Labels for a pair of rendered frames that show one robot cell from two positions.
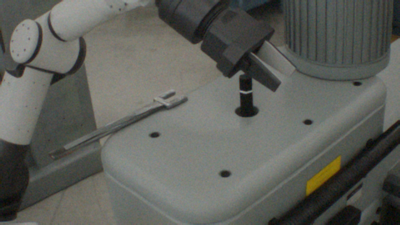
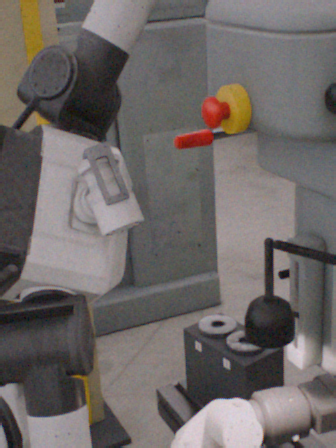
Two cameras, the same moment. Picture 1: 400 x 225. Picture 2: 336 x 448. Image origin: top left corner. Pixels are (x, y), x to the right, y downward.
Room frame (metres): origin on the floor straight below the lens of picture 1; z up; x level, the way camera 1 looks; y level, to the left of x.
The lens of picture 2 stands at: (-0.29, -0.07, 1.97)
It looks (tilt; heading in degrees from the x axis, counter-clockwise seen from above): 24 degrees down; 15
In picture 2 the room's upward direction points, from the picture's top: 3 degrees counter-clockwise
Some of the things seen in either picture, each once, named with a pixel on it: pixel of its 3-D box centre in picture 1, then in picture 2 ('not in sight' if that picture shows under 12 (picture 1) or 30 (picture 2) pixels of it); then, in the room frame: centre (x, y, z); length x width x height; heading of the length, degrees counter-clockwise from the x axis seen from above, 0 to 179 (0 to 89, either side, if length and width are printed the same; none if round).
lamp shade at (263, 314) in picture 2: not in sight; (269, 316); (0.60, 0.05, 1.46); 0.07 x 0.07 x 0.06
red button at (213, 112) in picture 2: not in sight; (216, 112); (0.59, 0.12, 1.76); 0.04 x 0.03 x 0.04; 41
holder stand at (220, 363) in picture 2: not in sight; (232, 369); (1.11, 0.21, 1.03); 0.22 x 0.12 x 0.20; 52
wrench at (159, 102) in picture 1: (118, 124); not in sight; (0.75, 0.13, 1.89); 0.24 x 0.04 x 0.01; 128
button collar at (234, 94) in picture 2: not in sight; (232, 109); (0.61, 0.10, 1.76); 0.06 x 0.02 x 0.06; 41
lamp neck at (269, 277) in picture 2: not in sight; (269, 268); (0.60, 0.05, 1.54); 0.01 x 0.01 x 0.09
